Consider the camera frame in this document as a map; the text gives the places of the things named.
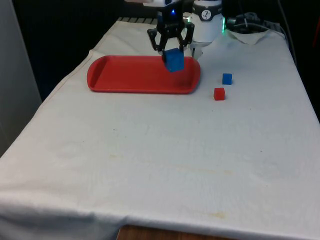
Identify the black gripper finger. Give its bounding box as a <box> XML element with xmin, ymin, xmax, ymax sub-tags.
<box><xmin>176</xmin><ymin>21</ymin><xmax>196</xmax><ymax>52</ymax></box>
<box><xmin>147</xmin><ymin>26</ymin><xmax>171</xmax><ymax>62</ymax></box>

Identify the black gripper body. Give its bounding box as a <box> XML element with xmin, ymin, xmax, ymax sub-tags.
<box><xmin>156</xmin><ymin>4</ymin><xmax>185</xmax><ymax>33</ymax></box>

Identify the large blue cube block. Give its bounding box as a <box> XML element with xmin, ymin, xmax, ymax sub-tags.
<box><xmin>163</xmin><ymin>47</ymin><xmax>185</xmax><ymax>73</ymax></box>

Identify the red tray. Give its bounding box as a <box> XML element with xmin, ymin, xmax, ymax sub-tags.
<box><xmin>86</xmin><ymin>55</ymin><xmax>202</xmax><ymax>95</ymax></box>

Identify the small red cube block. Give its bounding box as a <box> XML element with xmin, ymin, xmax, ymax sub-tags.
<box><xmin>213</xmin><ymin>87</ymin><xmax>226</xmax><ymax>101</ymax></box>

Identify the black cable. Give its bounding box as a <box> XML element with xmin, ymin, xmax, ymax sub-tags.
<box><xmin>276</xmin><ymin>0</ymin><xmax>298</xmax><ymax>63</ymax></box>

